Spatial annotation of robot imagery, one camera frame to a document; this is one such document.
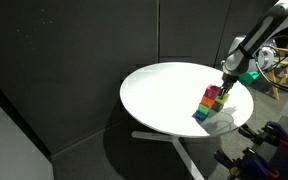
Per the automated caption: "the pink block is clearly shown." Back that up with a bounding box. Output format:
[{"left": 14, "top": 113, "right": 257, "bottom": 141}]
[{"left": 204, "top": 84, "right": 221, "bottom": 100}]

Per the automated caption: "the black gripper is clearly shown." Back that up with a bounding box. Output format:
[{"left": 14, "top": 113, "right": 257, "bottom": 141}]
[{"left": 219, "top": 73, "right": 239, "bottom": 97}]

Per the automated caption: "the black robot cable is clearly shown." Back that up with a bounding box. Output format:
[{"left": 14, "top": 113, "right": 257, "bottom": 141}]
[{"left": 254, "top": 34, "right": 288, "bottom": 95}]

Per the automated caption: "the purple orange spring clamp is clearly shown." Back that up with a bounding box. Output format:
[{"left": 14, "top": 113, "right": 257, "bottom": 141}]
[{"left": 238, "top": 121, "right": 288, "bottom": 148}]

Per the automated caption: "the gray block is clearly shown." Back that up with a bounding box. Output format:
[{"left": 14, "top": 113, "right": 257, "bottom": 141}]
[{"left": 212, "top": 102, "right": 224, "bottom": 112}]

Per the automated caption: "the white table base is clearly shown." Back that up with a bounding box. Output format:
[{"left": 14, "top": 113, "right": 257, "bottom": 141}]
[{"left": 131, "top": 130, "right": 206, "bottom": 180}]

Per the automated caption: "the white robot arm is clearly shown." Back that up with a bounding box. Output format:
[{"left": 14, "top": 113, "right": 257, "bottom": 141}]
[{"left": 219, "top": 0, "right": 288, "bottom": 98}]

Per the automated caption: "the wooden chair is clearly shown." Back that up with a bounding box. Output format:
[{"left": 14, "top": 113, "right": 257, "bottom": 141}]
[{"left": 267, "top": 46, "right": 288, "bottom": 101}]

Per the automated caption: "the orange block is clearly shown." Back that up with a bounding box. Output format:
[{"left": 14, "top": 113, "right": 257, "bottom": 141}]
[{"left": 201, "top": 96, "right": 214, "bottom": 107}]

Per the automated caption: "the blue block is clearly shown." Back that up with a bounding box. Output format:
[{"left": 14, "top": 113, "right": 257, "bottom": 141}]
[{"left": 192, "top": 111, "right": 208, "bottom": 122}]

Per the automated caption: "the light green block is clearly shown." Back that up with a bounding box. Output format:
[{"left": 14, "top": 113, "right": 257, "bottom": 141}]
[{"left": 215, "top": 93, "right": 230, "bottom": 105}]

